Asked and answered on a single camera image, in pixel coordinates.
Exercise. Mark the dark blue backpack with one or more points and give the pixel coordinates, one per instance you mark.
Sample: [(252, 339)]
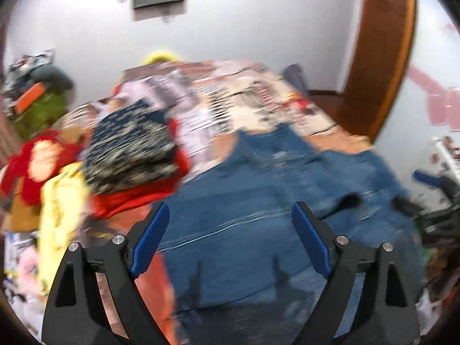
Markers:
[(294, 75)]

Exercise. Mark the grey pillow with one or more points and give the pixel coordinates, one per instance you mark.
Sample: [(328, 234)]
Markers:
[(52, 78)]

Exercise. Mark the white sliding door with hearts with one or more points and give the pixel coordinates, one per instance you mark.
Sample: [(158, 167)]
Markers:
[(424, 119)]

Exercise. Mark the striped brown curtain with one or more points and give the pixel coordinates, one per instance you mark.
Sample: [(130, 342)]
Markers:
[(9, 138)]

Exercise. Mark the wooden wardrobe frame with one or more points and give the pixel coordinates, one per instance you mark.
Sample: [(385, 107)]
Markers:
[(382, 52)]

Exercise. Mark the yellow garment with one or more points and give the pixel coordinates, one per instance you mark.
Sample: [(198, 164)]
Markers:
[(62, 199)]

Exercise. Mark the printed newspaper pattern bedspread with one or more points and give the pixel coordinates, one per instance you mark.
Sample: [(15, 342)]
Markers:
[(223, 111)]

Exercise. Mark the red plush toy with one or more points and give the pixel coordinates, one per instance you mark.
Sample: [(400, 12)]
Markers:
[(38, 161)]

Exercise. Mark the yellow chair back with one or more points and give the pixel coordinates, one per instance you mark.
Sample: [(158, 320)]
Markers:
[(160, 56)]

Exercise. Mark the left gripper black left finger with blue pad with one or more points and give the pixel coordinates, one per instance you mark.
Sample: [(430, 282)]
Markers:
[(94, 298)]

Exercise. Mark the blue denim jacket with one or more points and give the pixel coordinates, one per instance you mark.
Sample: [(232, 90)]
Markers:
[(352, 193)]

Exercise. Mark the navy patterned folded garment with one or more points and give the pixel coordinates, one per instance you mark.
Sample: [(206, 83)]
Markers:
[(131, 146)]

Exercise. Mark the red folded garment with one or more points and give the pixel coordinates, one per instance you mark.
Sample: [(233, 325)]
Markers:
[(106, 205)]

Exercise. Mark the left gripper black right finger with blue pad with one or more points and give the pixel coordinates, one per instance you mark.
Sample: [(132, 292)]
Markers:
[(366, 298)]

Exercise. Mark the orange box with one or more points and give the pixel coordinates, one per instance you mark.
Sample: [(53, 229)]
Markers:
[(35, 92)]

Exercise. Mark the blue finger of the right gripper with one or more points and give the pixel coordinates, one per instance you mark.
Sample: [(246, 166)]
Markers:
[(427, 179)]

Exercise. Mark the green patterned box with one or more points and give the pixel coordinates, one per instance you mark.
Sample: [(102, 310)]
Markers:
[(41, 115)]

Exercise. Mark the wooden bedside board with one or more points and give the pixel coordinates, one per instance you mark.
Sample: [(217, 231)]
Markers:
[(22, 217)]

